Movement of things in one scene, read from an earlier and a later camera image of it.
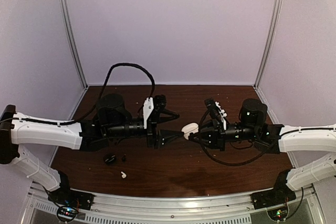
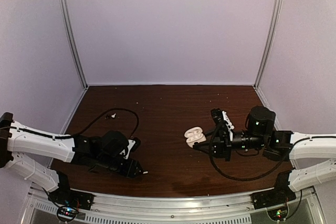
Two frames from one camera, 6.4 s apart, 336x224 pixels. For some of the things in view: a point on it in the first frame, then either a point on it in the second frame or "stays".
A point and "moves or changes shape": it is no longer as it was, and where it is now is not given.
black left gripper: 154,119 → 128,171
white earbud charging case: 189,128 moves or changes shape
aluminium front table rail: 171,206 stays
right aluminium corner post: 273,21 stays
